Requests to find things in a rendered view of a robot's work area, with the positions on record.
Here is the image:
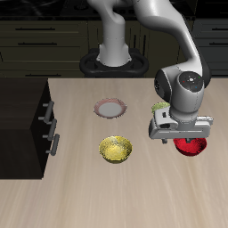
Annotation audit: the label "red bowl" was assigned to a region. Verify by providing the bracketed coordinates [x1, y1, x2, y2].
[173, 137, 208, 158]

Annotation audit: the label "grey cabinet handle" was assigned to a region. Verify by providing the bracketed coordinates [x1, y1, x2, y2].
[42, 118, 58, 141]
[45, 133, 61, 157]
[37, 100, 55, 124]

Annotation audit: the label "green bowl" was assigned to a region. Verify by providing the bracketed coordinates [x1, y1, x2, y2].
[151, 102, 171, 116]

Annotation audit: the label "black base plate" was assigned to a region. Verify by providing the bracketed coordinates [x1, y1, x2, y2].
[78, 47, 150, 76]

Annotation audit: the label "white plate with red rim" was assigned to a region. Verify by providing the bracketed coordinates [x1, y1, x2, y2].
[94, 97, 128, 119]

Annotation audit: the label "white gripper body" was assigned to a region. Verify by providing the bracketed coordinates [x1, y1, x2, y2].
[148, 115, 215, 141]

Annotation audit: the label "dark kitchen cupboards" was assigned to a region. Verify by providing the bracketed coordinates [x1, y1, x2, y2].
[0, 0, 228, 79]

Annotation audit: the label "yellow bowl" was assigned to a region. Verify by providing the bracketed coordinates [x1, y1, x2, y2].
[98, 135, 134, 165]

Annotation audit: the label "dark wooden cabinet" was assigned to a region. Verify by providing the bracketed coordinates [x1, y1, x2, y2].
[0, 77, 61, 180]

